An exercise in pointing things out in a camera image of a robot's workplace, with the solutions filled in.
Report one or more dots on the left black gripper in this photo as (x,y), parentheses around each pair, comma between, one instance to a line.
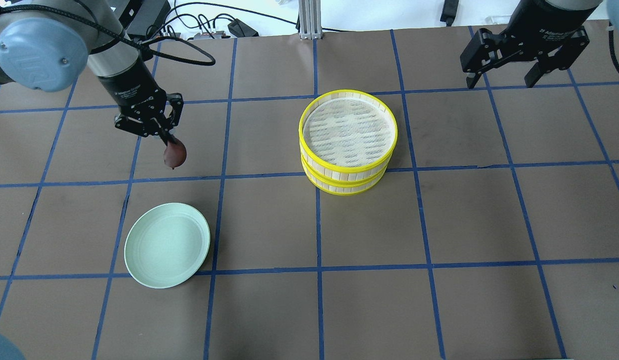
(125,91)

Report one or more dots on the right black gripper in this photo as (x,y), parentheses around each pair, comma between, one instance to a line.
(538,36)

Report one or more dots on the brown steamed bun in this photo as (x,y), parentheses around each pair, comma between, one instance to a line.
(175,154)

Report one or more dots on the yellow steamer layer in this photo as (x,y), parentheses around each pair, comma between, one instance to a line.
(341,183)
(347,131)

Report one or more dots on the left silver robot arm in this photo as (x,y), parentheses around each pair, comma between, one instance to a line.
(46,44)

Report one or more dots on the light green plate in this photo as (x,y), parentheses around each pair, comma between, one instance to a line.
(167,245)

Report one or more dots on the black power adapter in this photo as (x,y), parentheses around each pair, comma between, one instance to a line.
(239,29)

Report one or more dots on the aluminium frame post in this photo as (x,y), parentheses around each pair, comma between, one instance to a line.
(309,20)

